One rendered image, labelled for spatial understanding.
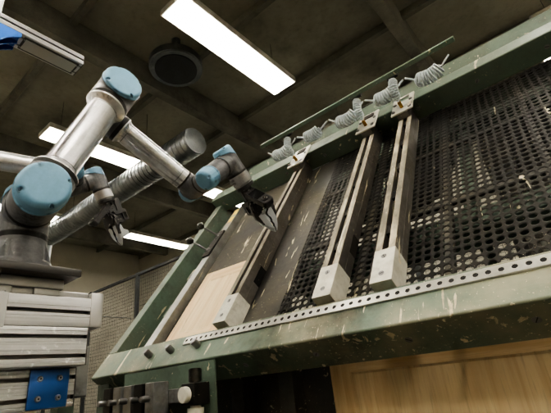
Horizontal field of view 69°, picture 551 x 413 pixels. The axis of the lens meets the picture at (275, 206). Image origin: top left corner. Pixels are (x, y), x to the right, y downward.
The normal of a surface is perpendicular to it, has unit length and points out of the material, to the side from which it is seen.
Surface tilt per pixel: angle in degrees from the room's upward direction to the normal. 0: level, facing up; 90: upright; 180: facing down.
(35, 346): 90
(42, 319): 90
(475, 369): 90
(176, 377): 90
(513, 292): 53
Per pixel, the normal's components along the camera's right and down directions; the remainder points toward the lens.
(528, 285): -0.58, -0.75
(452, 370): -0.64, -0.25
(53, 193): 0.62, -0.26
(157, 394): 0.76, -0.33
